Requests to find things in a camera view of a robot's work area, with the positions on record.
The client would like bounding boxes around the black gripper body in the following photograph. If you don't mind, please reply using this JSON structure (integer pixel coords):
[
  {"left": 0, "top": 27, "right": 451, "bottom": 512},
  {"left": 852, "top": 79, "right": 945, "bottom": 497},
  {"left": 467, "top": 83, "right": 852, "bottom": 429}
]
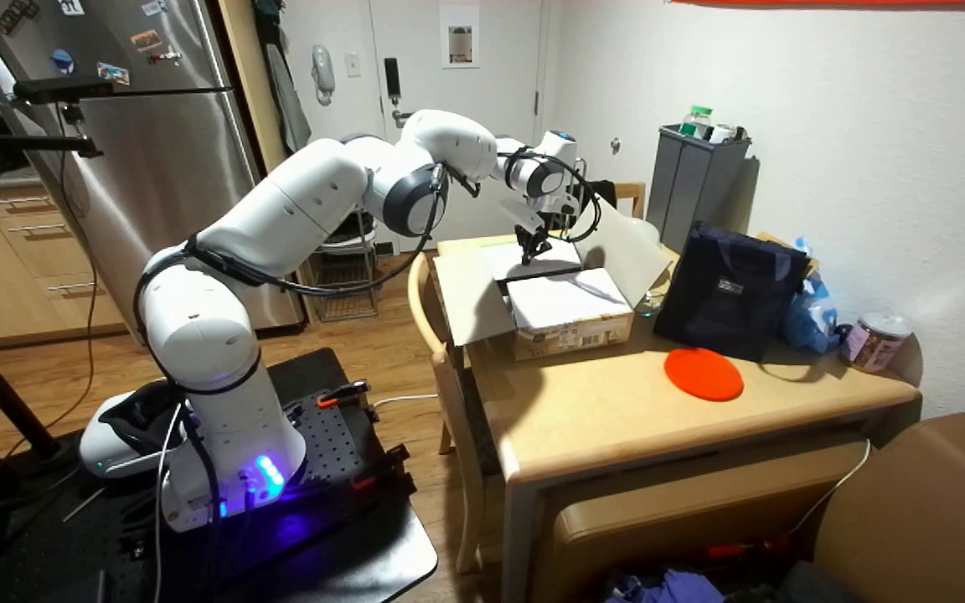
[{"left": 514, "top": 217, "right": 568, "bottom": 267}]

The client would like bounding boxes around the framed portrait photo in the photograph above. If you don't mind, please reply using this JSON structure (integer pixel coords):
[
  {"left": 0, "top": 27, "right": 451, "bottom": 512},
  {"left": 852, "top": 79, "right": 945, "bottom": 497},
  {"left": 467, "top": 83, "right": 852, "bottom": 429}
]
[{"left": 441, "top": 19, "right": 484, "bottom": 72}]

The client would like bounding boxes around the blue plastic bag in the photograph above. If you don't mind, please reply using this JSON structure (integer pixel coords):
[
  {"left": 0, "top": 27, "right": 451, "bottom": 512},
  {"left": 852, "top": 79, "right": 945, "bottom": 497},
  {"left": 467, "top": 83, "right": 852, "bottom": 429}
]
[{"left": 782, "top": 235, "right": 848, "bottom": 360}]

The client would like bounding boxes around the white and black headset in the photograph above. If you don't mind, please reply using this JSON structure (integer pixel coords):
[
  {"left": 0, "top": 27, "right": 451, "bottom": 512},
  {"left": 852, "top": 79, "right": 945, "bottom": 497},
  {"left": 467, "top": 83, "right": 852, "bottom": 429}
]
[{"left": 78, "top": 383, "right": 188, "bottom": 484}]

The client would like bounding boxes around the grey cardboard box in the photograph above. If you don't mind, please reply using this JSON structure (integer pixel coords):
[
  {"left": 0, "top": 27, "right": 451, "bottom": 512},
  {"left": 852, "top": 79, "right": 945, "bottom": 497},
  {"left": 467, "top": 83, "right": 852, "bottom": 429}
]
[{"left": 433, "top": 199, "right": 676, "bottom": 362}]

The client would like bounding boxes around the green capped bottle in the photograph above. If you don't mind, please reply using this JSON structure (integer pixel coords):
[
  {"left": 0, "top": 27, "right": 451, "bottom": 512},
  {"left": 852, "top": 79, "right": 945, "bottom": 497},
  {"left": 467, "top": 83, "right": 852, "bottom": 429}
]
[{"left": 680, "top": 102, "right": 720, "bottom": 143}]

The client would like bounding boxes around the thin white cable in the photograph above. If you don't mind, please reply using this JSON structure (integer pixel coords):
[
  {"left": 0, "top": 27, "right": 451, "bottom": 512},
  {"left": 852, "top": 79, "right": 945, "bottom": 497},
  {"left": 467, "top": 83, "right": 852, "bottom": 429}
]
[{"left": 782, "top": 437, "right": 877, "bottom": 543}]

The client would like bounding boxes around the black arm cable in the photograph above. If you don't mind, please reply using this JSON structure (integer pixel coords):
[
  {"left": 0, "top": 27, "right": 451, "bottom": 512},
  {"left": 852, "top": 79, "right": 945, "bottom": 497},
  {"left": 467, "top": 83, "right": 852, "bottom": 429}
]
[{"left": 129, "top": 143, "right": 609, "bottom": 338}]

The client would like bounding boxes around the black wall intercom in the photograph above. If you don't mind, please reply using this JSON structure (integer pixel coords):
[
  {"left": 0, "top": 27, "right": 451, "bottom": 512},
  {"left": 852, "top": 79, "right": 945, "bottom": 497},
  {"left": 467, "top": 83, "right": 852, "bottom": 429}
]
[{"left": 380, "top": 55, "right": 407, "bottom": 114}]

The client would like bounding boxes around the orange round disc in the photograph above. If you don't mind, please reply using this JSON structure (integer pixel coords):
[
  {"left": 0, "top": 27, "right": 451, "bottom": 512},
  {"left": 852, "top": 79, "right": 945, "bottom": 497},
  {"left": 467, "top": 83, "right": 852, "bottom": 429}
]
[{"left": 660, "top": 345, "right": 748, "bottom": 405}]

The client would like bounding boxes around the dark hanging coat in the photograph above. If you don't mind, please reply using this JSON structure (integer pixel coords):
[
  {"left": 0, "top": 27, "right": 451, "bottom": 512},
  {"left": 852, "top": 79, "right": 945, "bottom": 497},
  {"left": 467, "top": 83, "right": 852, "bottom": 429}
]
[{"left": 247, "top": 0, "right": 316, "bottom": 162}]

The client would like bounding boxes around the curved wooden chair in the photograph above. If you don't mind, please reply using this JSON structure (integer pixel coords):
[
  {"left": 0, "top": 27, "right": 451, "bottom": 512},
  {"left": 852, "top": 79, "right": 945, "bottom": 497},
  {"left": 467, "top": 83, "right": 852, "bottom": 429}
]
[{"left": 407, "top": 245, "right": 503, "bottom": 580}]

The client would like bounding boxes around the black camera tripod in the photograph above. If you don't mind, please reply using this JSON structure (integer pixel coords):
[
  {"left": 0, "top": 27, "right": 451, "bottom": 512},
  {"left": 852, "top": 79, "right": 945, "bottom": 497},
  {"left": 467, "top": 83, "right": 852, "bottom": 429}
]
[{"left": 0, "top": 72, "right": 234, "bottom": 464}]

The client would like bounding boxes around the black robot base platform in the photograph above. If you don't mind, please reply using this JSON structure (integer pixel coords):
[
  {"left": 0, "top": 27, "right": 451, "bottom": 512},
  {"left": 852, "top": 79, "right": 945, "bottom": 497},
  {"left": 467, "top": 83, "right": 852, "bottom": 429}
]
[{"left": 0, "top": 345, "right": 444, "bottom": 603}]

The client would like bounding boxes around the grey plastic bin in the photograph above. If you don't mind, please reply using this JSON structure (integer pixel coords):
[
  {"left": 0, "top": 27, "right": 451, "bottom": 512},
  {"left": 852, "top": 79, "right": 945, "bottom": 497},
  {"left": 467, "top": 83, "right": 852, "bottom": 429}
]
[{"left": 644, "top": 118, "right": 759, "bottom": 255}]

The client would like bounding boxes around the brown leather armchair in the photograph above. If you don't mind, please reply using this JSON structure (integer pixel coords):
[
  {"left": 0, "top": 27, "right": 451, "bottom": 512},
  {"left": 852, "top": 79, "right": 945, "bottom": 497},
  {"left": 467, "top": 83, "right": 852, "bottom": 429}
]
[{"left": 810, "top": 411, "right": 965, "bottom": 603}]

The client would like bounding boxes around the purple cloth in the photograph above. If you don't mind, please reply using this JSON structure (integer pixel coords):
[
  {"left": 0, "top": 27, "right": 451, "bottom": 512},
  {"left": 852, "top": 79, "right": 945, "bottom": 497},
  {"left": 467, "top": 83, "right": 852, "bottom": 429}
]
[{"left": 605, "top": 566, "right": 729, "bottom": 603}]

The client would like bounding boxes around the pink round tub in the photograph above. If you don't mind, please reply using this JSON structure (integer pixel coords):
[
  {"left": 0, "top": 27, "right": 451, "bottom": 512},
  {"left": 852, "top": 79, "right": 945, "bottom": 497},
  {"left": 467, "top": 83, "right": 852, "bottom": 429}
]
[{"left": 843, "top": 311, "right": 919, "bottom": 374}]

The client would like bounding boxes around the wooden drawer cabinet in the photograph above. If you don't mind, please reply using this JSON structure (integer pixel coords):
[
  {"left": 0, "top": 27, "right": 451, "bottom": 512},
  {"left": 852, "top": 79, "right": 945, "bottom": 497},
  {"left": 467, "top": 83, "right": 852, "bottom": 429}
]
[{"left": 0, "top": 182, "right": 129, "bottom": 349}]

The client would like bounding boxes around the metal frame stool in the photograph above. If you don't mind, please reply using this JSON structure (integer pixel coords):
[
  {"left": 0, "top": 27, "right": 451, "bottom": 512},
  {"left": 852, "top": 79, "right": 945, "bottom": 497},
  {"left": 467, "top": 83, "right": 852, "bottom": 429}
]
[{"left": 301, "top": 212, "right": 400, "bottom": 326}]

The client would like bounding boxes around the dark blue bag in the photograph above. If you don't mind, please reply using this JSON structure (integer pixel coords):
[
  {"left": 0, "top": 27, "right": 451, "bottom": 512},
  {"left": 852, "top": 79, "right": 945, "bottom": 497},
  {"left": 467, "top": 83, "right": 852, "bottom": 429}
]
[{"left": 651, "top": 220, "right": 816, "bottom": 362}]

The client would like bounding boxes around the stainless steel fridge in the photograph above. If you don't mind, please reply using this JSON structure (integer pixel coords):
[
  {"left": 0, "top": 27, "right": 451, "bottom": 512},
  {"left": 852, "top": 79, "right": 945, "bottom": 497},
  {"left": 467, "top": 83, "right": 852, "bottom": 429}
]
[{"left": 0, "top": 0, "right": 312, "bottom": 338}]

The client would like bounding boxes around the red handled clamp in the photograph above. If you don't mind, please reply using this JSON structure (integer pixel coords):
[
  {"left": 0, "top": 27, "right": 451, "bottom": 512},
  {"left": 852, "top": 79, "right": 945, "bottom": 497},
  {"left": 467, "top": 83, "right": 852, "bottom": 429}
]
[{"left": 312, "top": 380, "right": 375, "bottom": 411}]

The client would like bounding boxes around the white wall device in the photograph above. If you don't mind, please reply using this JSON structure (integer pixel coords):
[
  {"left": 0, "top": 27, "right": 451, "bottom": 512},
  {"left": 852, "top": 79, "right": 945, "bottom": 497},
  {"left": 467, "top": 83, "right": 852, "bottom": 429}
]
[{"left": 308, "top": 44, "right": 340, "bottom": 102}]

